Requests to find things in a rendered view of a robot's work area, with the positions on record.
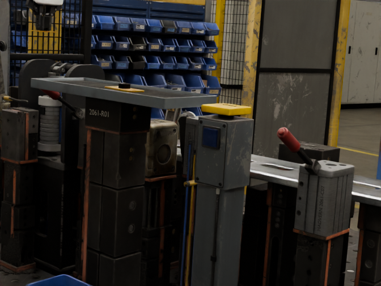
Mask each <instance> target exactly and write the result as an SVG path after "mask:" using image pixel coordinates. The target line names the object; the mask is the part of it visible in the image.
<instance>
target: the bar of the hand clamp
mask: <svg viewBox="0 0 381 286"><path fill-rule="evenodd" d="M6 49H7V44H6V42H5V41H0V50H1V51H6ZM1 94H5V86H4V80H3V71H2V61H1V52H0V95H1Z"/></svg>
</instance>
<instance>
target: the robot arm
mask: <svg viewBox="0 0 381 286"><path fill-rule="evenodd" d="M33 4H34V5H33ZM62 4H63V0H27V1H26V6H27V7H28V8H30V9H31V10H32V11H33V12H34V15H35V16H36V30H44V28H48V31H51V28H52V16H54V13H55V12H56V11H58V10H60V9H62ZM43 5H45V16H43ZM49 8H50V9H49Z"/></svg>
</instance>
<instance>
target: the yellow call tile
mask: <svg viewBox="0 0 381 286"><path fill-rule="evenodd" d="M201 111H202V112H208V113H215V114H218V117H219V118H222V119H233V118H234V115H246V114H251V107H247V106H239V105H235V104H227V103H217V104H203V105H202V106H201Z"/></svg>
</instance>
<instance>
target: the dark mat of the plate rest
mask: <svg viewBox="0 0 381 286"><path fill-rule="evenodd" d="M54 82H61V83H68V84H73V85H80V86H87V87H95V88H99V89H106V88H105V86H118V85H111V84H106V83H98V82H90V81H54ZM131 88H133V89H139V88H134V87H131ZM107 90H112V89H107ZM139 90H144V92H130V93H133V94H141V95H148V96H155V97H160V98H179V97H192V96H190V95H182V94H174V93H170V92H162V91H154V90H146V89H139ZM114 91H118V90H114ZM122 92H124V91H122Z"/></svg>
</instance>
